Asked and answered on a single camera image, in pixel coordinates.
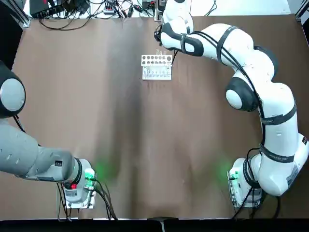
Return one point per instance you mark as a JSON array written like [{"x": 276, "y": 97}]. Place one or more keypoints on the white test tube rack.
[{"x": 157, "y": 77}]

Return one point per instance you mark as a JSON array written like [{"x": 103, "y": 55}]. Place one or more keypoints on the aluminium frame post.
[
  {"x": 301, "y": 12},
  {"x": 158, "y": 14},
  {"x": 24, "y": 19}
]

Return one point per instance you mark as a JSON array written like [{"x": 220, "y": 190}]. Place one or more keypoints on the black computer box red logo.
[{"x": 43, "y": 8}]

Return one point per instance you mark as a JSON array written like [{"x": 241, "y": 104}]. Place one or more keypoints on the grey usb hub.
[{"x": 109, "y": 7}]

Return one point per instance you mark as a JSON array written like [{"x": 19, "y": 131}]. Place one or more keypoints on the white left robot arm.
[{"x": 36, "y": 157}]

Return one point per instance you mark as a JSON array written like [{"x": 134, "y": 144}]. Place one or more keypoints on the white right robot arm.
[{"x": 277, "y": 108}]

